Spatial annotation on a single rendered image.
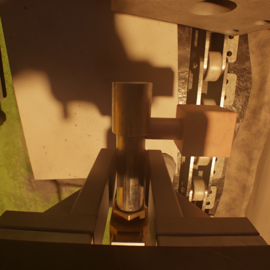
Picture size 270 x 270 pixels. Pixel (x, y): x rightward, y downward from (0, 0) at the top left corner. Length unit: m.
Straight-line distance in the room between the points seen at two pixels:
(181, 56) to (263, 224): 0.36
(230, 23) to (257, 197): 0.32
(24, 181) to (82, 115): 1.18
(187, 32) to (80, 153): 0.22
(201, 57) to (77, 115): 0.18
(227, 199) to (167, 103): 0.24
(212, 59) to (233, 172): 0.21
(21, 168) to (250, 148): 1.25
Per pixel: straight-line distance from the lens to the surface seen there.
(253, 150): 0.38
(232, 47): 0.33
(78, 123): 0.27
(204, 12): 0.19
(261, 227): 0.49
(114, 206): 0.16
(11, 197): 1.53
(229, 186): 0.41
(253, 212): 0.45
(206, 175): 0.33
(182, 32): 0.29
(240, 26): 0.23
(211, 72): 0.28
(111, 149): 0.15
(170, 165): 0.27
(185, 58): 0.29
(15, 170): 1.41
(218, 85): 0.30
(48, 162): 0.31
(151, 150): 0.15
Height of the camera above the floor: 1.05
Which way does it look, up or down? 73 degrees down
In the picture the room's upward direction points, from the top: 179 degrees counter-clockwise
